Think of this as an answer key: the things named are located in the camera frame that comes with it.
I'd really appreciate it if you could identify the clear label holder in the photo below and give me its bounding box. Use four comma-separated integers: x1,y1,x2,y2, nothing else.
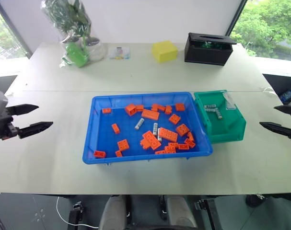
223,92,237,111

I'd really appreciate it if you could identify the yellow sponge block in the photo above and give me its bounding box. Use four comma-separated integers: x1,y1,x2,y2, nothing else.
151,40,179,64

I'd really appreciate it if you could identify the green plastic container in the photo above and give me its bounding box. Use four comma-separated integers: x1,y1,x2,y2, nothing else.
65,42,91,69

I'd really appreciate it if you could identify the hollow orange block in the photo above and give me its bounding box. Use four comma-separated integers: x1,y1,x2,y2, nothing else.
125,103,137,117

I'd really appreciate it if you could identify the black tissue box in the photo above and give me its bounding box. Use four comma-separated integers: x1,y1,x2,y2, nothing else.
184,32,238,66

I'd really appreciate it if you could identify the blue plastic tray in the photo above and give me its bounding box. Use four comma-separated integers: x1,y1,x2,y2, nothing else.
82,92,214,166

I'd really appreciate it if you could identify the white plant pot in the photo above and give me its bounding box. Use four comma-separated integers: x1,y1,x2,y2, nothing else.
83,37,105,61

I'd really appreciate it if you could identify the white printed card packet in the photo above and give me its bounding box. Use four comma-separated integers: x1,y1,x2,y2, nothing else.
108,46,131,60

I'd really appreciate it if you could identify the plastic water bottle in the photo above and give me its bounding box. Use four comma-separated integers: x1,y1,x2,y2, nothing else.
279,88,291,104

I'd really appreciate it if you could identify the upside-down orange plastic brick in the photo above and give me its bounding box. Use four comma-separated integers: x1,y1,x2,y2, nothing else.
140,130,162,150

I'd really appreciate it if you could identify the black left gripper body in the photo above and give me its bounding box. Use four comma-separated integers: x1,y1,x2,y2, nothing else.
0,107,21,142

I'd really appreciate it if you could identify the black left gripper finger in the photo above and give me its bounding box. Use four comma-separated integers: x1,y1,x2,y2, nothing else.
6,103,39,117
17,121,54,140

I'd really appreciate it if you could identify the green plastic bin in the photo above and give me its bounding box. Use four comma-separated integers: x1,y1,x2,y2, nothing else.
194,90,247,145

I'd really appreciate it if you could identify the dark window frame bar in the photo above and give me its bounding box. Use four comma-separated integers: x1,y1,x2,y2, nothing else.
225,0,248,37
0,0,33,59

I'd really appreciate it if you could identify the long orange block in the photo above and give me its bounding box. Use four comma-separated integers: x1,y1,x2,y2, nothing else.
159,127,179,141
141,109,160,120

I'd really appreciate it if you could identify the plant in plastic wrap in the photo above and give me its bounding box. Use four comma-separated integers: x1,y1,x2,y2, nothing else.
40,0,105,69

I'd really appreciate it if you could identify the black table leg bracket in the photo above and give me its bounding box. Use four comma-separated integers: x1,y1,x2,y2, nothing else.
194,198,219,230
68,202,85,226

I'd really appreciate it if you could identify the grey rounded shape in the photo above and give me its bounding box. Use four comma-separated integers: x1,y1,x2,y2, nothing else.
98,195,127,230

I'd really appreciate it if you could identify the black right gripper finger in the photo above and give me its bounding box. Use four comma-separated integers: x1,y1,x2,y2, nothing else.
274,104,291,129
259,122,291,142

